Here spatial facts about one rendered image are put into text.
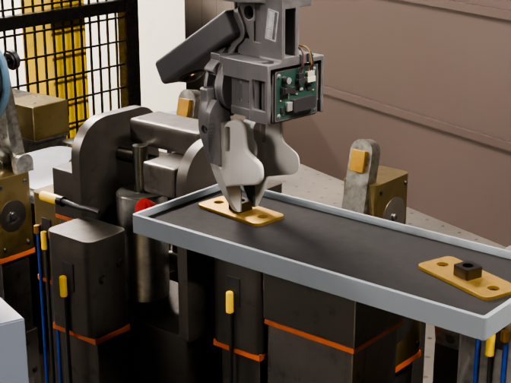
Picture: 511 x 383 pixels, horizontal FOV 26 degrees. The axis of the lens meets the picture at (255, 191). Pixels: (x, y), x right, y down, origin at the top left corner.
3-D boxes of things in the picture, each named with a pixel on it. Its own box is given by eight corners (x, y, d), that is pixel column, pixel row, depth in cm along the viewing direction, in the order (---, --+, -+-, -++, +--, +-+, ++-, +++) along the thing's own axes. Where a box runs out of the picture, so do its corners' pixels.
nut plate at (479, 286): (522, 291, 87) (522, 277, 87) (486, 302, 85) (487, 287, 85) (449, 258, 94) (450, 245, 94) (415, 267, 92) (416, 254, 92)
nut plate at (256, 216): (286, 217, 104) (286, 205, 103) (257, 227, 101) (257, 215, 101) (224, 197, 110) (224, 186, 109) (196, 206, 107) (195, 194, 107)
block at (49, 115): (78, 289, 205) (68, 98, 194) (45, 302, 199) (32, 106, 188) (49, 278, 209) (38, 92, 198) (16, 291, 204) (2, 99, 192)
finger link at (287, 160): (287, 218, 102) (283, 122, 99) (242, 204, 106) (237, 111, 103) (310, 208, 104) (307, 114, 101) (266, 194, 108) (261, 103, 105)
